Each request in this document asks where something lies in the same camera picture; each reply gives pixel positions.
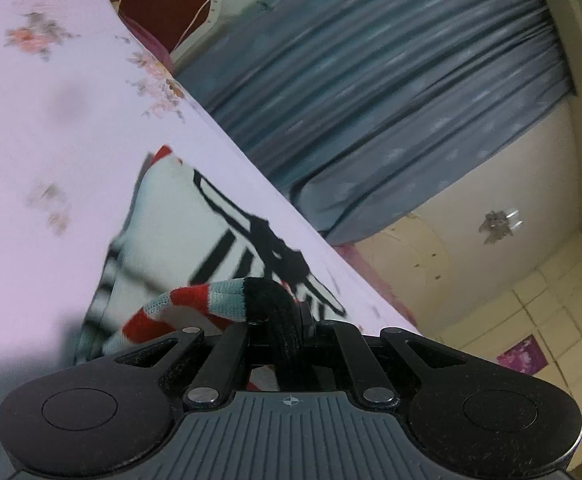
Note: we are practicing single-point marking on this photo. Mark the blue-grey patterned curtain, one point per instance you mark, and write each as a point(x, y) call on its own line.
point(371, 85)

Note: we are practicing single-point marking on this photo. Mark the red heart-shaped headboard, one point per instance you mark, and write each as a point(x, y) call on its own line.
point(136, 0)

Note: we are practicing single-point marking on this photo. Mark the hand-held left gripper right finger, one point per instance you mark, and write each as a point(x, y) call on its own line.
point(338, 337)

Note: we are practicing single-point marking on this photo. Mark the dark pink bedding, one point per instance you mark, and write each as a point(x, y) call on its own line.
point(146, 40)

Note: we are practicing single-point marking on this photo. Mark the cream rounded headboard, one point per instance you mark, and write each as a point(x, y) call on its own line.
point(406, 260)

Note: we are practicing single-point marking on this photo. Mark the glass wall lamp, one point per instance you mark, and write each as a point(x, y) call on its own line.
point(496, 225)

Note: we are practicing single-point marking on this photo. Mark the purple floral sticker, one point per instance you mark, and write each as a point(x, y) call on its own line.
point(521, 357)

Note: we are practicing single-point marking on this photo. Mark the striped knit sweater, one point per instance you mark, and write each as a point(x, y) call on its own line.
point(171, 220)

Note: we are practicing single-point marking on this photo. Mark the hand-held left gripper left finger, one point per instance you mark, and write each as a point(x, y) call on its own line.
point(233, 340)

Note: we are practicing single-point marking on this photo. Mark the cream panelled wardrobe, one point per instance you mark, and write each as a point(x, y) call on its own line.
point(561, 300)

